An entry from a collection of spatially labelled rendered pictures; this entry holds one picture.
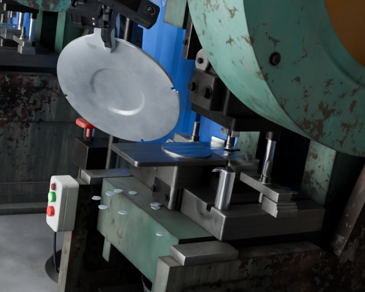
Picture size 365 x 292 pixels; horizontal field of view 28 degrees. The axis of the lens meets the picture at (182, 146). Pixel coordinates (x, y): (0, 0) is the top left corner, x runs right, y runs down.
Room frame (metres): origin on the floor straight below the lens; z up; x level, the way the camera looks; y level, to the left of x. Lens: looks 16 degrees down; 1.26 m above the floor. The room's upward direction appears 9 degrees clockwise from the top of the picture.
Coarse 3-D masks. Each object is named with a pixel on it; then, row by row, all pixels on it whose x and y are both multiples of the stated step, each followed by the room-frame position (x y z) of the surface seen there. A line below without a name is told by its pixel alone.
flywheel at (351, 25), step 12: (336, 0) 1.36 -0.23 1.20; (348, 0) 1.38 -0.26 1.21; (360, 0) 1.40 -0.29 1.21; (336, 12) 1.37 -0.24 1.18; (348, 12) 1.38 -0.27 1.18; (360, 12) 1.40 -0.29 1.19; (336, 24) 1.37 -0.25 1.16; (348, 24) 1.39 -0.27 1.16; (360, 24) 1.40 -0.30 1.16; (348, 36) 1.39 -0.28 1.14; (360, 36) 1.41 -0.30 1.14; (348, 48) 1.39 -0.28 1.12; (360, 48) 1.41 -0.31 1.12; (360, 60) 1.42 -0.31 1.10
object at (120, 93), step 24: (72, 48) 1.51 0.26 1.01; (96, 48) 1.48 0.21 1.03; (120, 48) 1.46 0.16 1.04; (72, 72) 1.55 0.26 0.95; (96, 72) 1.52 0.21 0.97; (120, 72) 1.50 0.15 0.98; (144, 72) 1.47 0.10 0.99; (96, 96) 1.56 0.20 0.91; (120, 96) 1.54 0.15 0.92; (144, 96) 1.51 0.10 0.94; (168, 96) 1.48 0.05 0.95; (96, 120) 1.60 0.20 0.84; (120, 120) 1.57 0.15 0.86; (144, 120) 1.55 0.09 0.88; (168, 120) 1.52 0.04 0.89
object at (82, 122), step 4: (76, 120) 1.90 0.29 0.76; (80, 120) 1.90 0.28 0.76; (84, 120) 1.90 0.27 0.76; (80, 124) 1.88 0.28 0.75; (84, 124) 1.87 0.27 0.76; (88, 124) 1.87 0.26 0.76; (84, 128) 1.87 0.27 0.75; (88, 128) 1.87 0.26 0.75; (92, 128) 1.88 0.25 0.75; (96, 128) 1.89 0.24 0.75; (88, 132) 1.90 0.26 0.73; (88, 136) 1.90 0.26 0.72
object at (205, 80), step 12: (204, 60) 1.73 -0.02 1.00; (204, 72) 1.70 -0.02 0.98; (216, 72) 1.71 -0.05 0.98; (192, 84) 1.71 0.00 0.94; (204, 84) 1.69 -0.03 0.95; (216, 84) 1.66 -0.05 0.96; (192, 96) 1.72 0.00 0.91; (204, 96) 1.66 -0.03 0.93; (216, 96) 1.66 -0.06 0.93; (228, 96) 1.66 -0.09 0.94; (216, 108) 1.67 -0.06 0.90; (228, 108) 1.65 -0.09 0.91; (240, 108) 1.67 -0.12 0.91
